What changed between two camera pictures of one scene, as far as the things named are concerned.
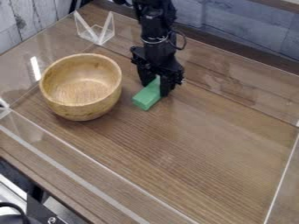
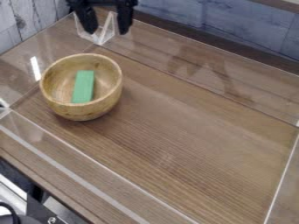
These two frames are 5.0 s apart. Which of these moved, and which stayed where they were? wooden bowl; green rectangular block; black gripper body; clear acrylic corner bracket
Moved: black gripper body; green rectangular block
Stayed: clear acrylic corner bracket; wooden bowl
